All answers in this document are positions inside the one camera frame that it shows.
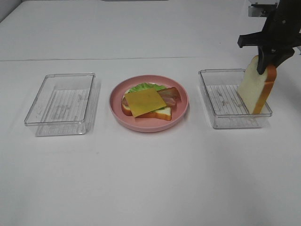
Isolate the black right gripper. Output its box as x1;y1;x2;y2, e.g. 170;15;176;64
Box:
238;4;301;74

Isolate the tray bread slice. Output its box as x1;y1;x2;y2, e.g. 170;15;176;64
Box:
237;56;277;114

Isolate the tray bacon strip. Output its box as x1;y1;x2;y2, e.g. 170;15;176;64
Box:
158;87;181;100
121;95;177;108

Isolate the green lettuce leaf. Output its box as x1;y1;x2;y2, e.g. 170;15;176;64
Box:
128;82;168;113

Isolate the yellow cheese slice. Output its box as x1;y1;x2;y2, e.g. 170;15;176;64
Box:
121;88;167;117

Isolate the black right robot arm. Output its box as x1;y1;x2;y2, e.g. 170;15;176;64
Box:
238;0;301;74

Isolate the clear right plastic tray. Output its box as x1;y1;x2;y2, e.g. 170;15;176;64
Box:
198;69;272;129

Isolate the clear plastic tray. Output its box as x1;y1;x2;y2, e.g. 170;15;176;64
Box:
24;73;100;137
198;69;272;129

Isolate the pink round plate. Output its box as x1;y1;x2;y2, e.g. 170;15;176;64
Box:
110;75;189;132

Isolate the clear left plastic tray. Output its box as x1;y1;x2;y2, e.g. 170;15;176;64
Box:
24;73;100;137

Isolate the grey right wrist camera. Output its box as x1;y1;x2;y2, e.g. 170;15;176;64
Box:
248;2;278;17

